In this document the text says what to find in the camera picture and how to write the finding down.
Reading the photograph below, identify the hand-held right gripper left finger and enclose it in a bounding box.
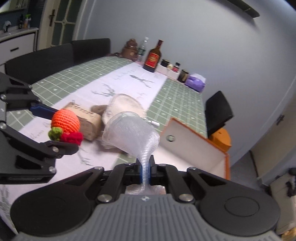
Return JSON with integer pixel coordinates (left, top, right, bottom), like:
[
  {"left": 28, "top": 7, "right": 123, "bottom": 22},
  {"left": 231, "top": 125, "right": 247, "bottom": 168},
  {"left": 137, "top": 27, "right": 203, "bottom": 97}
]
[{"left": 62, "top": 160, "right": 142, "bottom": 204}]

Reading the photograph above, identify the orange cardboard box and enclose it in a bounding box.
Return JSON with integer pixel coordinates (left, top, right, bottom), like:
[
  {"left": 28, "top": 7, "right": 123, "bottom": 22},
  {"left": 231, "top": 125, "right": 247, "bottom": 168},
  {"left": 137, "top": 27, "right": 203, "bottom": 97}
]
[{"left": 159, "top": 117, "right": 231, "bottom": 180}]

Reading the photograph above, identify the purple tissue pack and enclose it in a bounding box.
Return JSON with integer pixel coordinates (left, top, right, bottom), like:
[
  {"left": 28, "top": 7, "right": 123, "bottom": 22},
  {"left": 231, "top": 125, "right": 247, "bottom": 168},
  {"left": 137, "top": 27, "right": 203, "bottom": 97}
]
[{"left": 185, "top": 73, "right": 207, "bottom": 93}]

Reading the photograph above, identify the white box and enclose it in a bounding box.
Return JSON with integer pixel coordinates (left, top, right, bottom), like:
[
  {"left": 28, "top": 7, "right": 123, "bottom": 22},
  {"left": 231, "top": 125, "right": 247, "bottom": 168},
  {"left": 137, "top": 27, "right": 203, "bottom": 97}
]
[{"left": 156, "top": 64, "right": 180, "bottom": 80}]

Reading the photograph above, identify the brown plush toy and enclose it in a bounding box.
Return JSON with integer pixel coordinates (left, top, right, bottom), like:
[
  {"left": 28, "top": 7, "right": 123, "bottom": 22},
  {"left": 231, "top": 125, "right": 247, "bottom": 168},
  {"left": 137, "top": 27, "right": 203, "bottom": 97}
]
[{"left": 91, "top": 105, "right": 109, "bottom": 116}]

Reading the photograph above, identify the green checked tablecloth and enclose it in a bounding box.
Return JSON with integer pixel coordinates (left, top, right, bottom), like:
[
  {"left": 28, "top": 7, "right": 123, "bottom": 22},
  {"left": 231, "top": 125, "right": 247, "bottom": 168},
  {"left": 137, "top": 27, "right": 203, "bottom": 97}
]
[{"left": 0, "top": 56, "right": 208, "bottom": 232}]

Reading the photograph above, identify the brown bear drink bottle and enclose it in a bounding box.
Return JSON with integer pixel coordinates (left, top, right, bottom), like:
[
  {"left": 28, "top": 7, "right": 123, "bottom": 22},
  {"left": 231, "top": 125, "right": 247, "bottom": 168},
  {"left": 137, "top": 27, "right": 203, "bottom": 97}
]
[{"left": 110, "top": 38, "right": 139, "bottom": 59}]

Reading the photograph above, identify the cream sofa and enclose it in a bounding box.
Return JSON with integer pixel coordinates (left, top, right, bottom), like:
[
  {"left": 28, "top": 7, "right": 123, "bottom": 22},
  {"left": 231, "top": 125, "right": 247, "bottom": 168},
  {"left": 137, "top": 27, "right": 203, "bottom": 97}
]
[{"left": 269, "top": 169, "right": 296, "bottom": 235}]

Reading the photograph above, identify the dark jacket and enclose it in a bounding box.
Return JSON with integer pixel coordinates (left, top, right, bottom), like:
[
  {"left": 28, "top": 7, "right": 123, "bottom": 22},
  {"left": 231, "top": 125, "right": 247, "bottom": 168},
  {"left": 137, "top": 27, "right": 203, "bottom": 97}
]
[{"left": 285, "top": 168, "right": 296, "bottom": 198}]

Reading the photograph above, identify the wooden radio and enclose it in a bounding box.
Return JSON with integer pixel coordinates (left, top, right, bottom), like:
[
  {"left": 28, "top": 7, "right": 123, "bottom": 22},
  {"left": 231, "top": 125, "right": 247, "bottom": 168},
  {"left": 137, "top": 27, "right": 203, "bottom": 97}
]
[{"left": 63, "top": 102, "right": 102, "bottom": 141}]

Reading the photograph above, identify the cream door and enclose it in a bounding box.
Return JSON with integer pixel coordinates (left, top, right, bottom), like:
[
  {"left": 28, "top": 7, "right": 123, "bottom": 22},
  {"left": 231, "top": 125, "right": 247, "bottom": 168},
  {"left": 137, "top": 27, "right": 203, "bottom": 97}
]
[{"left": 251, "top": 77, "right": 296, "bottom": 163}]

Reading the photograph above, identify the brown liquor bottle red label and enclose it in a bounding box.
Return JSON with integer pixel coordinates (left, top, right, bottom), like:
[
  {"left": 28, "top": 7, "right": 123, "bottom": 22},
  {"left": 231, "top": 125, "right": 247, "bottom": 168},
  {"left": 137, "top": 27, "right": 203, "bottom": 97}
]
[{"left": 143, "top": 39, "right": 164, "bottom": 73}]

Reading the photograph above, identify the orange crochet fruit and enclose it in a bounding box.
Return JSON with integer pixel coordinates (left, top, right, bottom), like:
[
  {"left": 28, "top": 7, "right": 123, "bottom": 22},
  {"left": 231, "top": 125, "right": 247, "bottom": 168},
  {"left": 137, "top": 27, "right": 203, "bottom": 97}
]
[{"left": 48, "top": 109, "right": 84, "bottom": 146}]

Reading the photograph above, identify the dark glass jar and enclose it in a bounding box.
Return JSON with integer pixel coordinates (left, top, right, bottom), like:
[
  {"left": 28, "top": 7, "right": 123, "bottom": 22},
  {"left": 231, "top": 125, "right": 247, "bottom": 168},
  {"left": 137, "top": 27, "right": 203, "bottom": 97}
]
[{"left": 178, "top": 69, "right": 190, "bottom": 83}]

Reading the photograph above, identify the small white cylinder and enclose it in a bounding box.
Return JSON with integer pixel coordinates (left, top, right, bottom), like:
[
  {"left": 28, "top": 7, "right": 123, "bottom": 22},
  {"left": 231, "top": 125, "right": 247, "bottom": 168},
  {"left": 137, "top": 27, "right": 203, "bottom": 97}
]
[{"left": 144, "top": 118, "right": 160, "bottom": 128}]

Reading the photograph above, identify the glass panel door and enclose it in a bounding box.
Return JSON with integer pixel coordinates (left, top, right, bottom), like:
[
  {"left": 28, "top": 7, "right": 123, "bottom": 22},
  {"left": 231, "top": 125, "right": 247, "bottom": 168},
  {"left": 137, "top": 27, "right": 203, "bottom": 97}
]
[{"left": 40, "top": 0, "right": 93, "bottom": 49}]

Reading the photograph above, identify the white deer print table runner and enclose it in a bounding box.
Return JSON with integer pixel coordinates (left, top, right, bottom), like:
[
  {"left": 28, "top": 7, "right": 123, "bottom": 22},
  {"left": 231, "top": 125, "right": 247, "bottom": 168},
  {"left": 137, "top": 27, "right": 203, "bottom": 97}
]
[{"left": 0, "top": 62, "right": 168, "bottom": 223}]

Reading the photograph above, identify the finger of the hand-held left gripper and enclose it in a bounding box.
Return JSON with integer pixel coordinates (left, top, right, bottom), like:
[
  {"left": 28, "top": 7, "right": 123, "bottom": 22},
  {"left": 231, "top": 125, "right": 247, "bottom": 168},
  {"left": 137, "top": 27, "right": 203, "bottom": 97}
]
[
  {"left": 0, "top": 127, "right": 79, "bottom": 174},
  {"left": 0, "top": 72, "right": 58, "bottom": 120}
]

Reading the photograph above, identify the clear plastic water bottle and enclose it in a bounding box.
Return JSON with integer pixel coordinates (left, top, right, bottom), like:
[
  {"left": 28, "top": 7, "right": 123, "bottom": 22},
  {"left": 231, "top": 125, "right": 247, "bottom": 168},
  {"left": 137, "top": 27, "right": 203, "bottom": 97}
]
[{"left": 138, "top": 37, "right": 150, "bottom": 63}]

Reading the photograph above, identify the bubble wrap sheet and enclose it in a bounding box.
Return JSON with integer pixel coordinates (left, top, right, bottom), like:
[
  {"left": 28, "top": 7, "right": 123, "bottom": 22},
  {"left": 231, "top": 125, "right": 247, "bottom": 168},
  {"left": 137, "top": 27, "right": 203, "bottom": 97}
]
[{"left": 102, "top": 112, "right": 161, "bottom": 193}]

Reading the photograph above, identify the black chair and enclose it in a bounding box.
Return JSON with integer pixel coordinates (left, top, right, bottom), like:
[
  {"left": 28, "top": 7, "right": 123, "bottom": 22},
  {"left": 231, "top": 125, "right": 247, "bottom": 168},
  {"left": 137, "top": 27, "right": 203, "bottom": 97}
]
[
  {"left": 205, "top": 90, "right": 234, "bottom": 138},
  {"left": 5, "top": 43, "right": 75, "bottom": 85},
  {"left": 71, "top": 38, "right": 111, "bottom": 67}
]

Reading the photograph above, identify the orange round stool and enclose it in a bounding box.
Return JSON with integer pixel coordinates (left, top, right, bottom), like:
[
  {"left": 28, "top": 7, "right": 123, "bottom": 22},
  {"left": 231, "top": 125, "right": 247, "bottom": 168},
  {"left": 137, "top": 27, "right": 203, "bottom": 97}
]
[{"left": 209, "top": 127, "right": 232, "bottom": 153}]

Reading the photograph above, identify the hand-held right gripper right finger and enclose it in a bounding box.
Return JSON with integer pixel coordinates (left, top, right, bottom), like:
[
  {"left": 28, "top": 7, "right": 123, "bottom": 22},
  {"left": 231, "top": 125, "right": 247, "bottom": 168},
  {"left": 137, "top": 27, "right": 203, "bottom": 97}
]
[{"left": 149, "top": 155, "right": 228, "bottom": 204}]

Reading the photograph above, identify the white cabinet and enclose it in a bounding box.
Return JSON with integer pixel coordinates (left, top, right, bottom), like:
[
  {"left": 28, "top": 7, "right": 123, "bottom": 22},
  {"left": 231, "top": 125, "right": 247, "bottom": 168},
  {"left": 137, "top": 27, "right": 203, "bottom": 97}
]
[{"left": 0, "top": 27, "right": 39, "bottom": 68}]

